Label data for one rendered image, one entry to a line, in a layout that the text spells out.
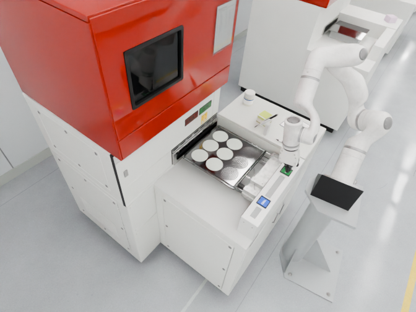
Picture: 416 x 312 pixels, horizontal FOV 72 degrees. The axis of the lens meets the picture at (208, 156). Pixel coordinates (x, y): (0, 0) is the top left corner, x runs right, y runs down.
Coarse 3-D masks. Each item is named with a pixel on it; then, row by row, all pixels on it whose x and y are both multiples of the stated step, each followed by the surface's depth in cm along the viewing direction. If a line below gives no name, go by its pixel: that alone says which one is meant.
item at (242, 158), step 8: (216, 128) 187; (208, 136) 181; (232, 136) 183; (200, 144) 176; (224, 144) 177; (248, 144) 179; (208, 152) 172; (216, 152) 172; (240, 152) 173; (248, 152) 174; (256, 152) 174; (192, 160) 166; (224, 160) 168; (232, 160) 169; (240, 160) 169; (248, 160) 169; (208, 168) 163; (224, 168) 164; (232, 168) 164; (240, 168) 165; (248, 168) 166; (224, 176) 160; (232, 176) 160; (240, 176) 161; (232, 184) 156
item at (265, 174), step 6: (270, 162) 172; (276, 162) 173; (264, 168) 169; (270, 168) 169; (276, 168) 169; (258, 174) 165; (264, 174) 166; (270, 174) 166; (264, 180) 163; (252, 186) 159; (258, 192) 157; (246, 198) 156; (252, 198) 154
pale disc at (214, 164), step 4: (208, 160) 167; (212, 160) 168; (216, 160) 168; (220, 160) 168; (208, 164) 165; (212, 164) 166; (216, 164) 166; (220, 164) 166; (212, 168) 163; (216, 168) 164; (220, 168) 164
